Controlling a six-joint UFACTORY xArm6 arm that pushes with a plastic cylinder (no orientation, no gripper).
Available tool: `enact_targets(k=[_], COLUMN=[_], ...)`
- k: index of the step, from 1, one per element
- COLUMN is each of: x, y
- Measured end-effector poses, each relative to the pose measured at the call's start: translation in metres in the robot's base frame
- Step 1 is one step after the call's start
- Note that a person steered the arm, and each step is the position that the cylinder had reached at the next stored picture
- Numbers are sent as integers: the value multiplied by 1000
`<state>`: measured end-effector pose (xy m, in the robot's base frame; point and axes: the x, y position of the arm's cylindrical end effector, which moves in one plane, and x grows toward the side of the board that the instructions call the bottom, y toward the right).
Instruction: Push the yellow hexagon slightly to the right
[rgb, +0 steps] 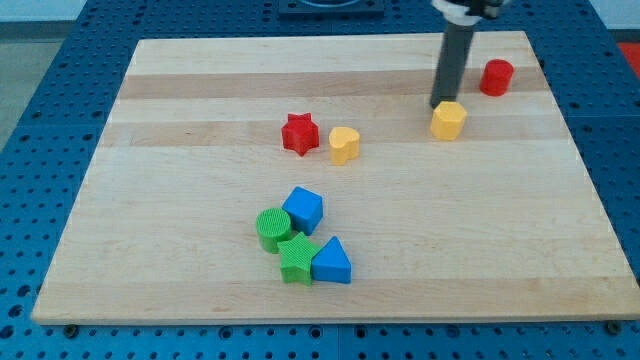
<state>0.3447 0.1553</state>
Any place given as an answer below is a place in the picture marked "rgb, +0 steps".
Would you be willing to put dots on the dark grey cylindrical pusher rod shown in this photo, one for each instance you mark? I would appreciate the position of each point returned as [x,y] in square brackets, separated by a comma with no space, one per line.
[452,61]

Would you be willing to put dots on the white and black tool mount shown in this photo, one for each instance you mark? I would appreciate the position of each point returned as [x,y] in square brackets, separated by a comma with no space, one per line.
[469,12]

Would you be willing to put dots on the yellow hexagon block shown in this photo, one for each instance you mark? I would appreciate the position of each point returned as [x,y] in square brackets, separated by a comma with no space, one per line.
[448,120]

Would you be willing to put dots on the red cylinder block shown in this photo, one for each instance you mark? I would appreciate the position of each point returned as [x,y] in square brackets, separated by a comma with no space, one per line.
[496,77]

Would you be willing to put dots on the yellow heart block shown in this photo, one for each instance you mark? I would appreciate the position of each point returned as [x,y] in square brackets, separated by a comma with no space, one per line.
[344,143]

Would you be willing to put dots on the red star block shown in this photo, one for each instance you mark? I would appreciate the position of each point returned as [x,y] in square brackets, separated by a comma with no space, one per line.
[300,134]

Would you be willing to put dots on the blue cube block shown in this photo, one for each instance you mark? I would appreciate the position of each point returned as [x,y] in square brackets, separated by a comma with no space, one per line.
[305,209]

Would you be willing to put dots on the blue triangle block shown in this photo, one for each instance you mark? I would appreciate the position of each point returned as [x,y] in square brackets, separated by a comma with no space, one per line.
[331,263]

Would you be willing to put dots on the green cylinder block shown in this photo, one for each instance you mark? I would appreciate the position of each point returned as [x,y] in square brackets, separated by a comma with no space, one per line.
[273,226]

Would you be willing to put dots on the light wooden board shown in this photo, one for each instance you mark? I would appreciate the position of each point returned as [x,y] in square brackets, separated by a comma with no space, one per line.
[501,224]

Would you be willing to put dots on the green star block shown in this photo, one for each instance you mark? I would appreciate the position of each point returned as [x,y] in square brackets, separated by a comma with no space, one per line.
[296,256]

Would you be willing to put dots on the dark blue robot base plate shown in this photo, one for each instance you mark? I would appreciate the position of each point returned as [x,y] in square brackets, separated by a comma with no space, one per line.
[294,9]

